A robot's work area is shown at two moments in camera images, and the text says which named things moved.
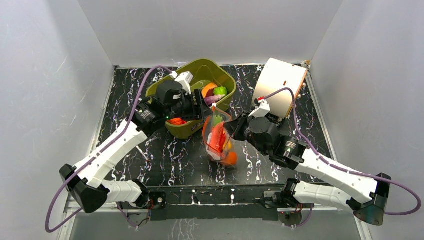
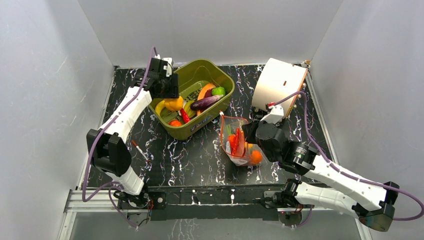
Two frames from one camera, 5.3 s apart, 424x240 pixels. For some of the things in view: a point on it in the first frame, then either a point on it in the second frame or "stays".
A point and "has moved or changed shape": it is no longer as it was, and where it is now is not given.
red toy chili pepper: x=222 y=140 → x=238 y=145
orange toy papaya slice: x=208 y=90 stays
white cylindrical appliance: x=275 y=75 stays
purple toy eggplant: x=211 y=100 stays
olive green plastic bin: x=202 y=70 stays
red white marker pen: x=143 y=154 stays
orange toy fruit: x=232 y=159 → x=256 y=156
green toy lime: x=220 y=90 stays
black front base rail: x=213 y=202 stays
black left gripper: x=201 y=111 → x=173 y=93
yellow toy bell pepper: x=227 y=145 → x=248 y=145
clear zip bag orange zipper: x=220 y=146 has moved or changed shape
